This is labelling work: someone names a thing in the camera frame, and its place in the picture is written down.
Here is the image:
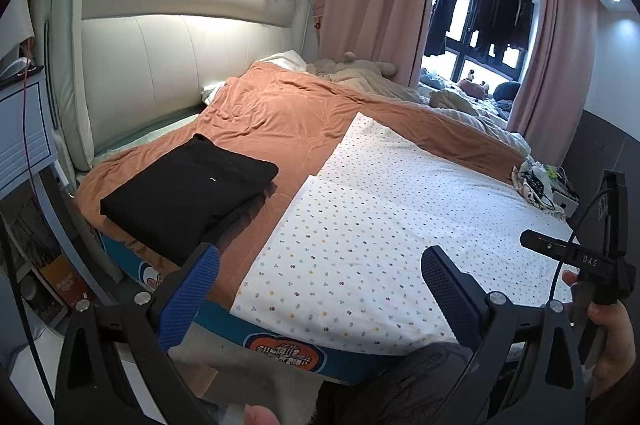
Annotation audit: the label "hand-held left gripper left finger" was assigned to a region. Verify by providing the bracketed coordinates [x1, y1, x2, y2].
[53, 242, 221, 425]

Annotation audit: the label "person's left hand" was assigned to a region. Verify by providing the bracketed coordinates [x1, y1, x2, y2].
[243, 404, 282, 425]

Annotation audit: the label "beige plush toy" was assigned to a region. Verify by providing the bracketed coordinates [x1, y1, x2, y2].
[307, 51, 397, 82]

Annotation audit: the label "long black hanging coat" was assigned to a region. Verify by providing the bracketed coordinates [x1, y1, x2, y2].
[426, 0, 462, 57]

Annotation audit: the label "cloth bag with cables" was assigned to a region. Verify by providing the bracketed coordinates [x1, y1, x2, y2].
[510, 156, 557, 209]

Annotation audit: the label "orange box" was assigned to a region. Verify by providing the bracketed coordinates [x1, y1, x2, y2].
[39, 254, 89, 312]

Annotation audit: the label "window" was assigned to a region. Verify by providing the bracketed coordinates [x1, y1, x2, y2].
[419, 0, 545, 107]

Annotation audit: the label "white dotted sheet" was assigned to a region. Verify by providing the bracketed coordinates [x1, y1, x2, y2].
[232, 112, 577, 357]

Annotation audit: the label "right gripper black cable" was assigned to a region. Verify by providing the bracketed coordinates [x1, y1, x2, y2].
[549, 188, 617, 303]

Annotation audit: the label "orange blanket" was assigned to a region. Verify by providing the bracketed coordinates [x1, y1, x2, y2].
[74, 59, 527, 297]

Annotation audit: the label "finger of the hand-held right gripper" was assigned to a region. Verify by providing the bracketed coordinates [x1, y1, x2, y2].
[519, 229, 582, 260]

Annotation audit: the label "black button shirt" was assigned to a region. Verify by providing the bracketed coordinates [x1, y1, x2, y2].
[100, 133, 280, 267]

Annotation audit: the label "brown cushion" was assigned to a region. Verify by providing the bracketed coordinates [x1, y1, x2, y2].
[459, 79, 489, 99]

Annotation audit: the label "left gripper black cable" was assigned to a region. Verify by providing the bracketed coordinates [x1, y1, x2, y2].
[0, 217, 57, 408]

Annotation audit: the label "row of hanging dark clothes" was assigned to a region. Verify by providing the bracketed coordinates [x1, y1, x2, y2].
[462, 0, 537, 62]

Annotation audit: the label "blue plush toy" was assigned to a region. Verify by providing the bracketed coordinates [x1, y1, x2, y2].
[419, 72, 452, 90]

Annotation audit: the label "cream padded headboard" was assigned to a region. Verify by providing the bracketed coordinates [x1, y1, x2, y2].
[29, 0, 314, 172]

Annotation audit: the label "beige duvet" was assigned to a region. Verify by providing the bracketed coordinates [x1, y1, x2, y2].
[305, 55, 532, 157]

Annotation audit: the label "white pillow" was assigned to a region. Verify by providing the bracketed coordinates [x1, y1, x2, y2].
[201, 50, 308, 107]

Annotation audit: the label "person's right hand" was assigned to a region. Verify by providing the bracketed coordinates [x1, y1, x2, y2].
[561, 270, 640, 398]

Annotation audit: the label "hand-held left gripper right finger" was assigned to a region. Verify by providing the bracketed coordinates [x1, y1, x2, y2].
[421, 245, 587, 425]

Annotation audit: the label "white nightstand with handle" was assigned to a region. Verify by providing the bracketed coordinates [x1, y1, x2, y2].
[549, 174, 582, 219]

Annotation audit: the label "person's dark patterned pants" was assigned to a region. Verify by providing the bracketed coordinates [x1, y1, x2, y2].
[314, 339, 503, 425]

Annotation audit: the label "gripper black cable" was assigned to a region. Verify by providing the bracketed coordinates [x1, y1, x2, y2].
[0, 217, 57, 408]
[549, 188, 617, 303]

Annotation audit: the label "white bedside cabinet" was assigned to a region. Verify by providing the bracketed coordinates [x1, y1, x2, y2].
[0, 64, 59, 202]

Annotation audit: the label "dark round cushion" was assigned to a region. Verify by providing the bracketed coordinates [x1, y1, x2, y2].
[492, 80, 522, 102]

